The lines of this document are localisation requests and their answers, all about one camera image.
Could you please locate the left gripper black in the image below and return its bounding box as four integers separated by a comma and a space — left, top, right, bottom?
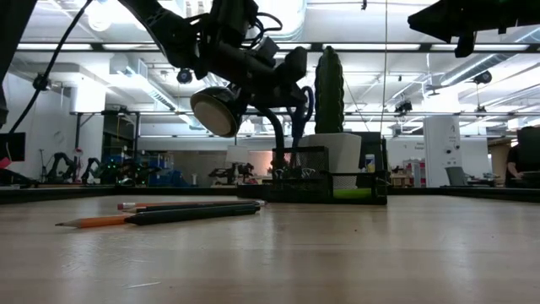
196, 0, 310, 110

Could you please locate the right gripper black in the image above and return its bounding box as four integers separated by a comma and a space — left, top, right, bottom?
407, 0, 540, 58

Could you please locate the green sticky note pad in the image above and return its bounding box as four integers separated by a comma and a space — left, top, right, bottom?
332, 187, 373, 200

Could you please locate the thick black pen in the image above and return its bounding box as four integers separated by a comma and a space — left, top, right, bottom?
125, 204, 262, 226

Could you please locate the orange pencil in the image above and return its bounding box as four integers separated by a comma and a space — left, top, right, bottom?
116, 199, 267, 211
54, 213, 136, 230

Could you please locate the black mesh desk organizer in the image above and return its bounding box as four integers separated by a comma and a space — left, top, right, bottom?
266, 145, 388, 206

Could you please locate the tall green cactus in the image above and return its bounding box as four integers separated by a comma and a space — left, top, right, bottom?
314, 45, 345, 134

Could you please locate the black gooseneck desk lamp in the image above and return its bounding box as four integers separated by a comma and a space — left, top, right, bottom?
189, 86, 287, 199

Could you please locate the blue cloth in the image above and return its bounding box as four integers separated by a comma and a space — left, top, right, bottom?
166, 168, 190, 187

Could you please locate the dark computer monitor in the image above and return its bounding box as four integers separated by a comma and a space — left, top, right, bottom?
516, 126, 540, 164

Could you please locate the blue storage bin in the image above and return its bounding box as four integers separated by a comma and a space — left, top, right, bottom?
100, 154, 127, 186
141, 154, 174, 187

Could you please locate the person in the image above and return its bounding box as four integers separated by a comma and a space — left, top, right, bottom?
505, 143, 540, 189

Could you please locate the black metal shelving rack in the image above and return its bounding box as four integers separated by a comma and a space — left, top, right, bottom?
69, 110, 141, 187

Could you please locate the black overhead frame beam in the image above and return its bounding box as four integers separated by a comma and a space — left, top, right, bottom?
16, 41, 540, 53

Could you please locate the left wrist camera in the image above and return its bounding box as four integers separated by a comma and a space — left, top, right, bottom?
256, 35, 281, 59

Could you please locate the thin hanging cable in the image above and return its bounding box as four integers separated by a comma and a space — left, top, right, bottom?
381, 0, 388, 136

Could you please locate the ventilation duct with grille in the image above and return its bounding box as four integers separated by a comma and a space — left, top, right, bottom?
107, 54, 181, 111

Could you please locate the black table edge rail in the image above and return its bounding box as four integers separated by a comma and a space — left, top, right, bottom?
0, 185, 540, 204

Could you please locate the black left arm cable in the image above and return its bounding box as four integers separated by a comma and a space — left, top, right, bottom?
8, 0, 95, 134

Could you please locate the black wall monitor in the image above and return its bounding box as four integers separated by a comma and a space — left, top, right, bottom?
0, 133, 26, 163

